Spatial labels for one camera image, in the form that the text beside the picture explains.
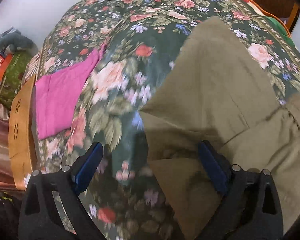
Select wooden lap desk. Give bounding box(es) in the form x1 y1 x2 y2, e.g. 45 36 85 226
8 74 39 191

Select grey plush toy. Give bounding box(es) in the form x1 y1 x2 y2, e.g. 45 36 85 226
0 31 38 58

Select dark floral blanket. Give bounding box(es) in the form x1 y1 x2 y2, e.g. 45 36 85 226
37 0 300 240

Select colourful bed sheet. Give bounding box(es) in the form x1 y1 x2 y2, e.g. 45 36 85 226
236 0 294 38

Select green fabric storage box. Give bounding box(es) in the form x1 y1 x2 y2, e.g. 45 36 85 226
0 52 33 106

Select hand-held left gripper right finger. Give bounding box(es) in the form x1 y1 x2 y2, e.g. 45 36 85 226
199 140 283 240

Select striped cloth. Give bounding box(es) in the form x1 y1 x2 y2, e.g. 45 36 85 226
24 52 44 81

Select pink striped curtain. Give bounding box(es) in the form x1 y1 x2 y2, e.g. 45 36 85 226
0 97 26 189

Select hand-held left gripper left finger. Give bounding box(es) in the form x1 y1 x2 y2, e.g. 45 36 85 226
19 142 105 240

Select olive green pants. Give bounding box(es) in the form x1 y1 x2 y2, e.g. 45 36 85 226
139 16 300 240

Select orange box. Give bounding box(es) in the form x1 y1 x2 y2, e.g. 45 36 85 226
0 53 13 81

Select magenta cloth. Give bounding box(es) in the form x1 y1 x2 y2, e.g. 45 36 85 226
35 45 107 140

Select wooden bed frame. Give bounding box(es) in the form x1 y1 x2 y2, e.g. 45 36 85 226
288 3 300 34

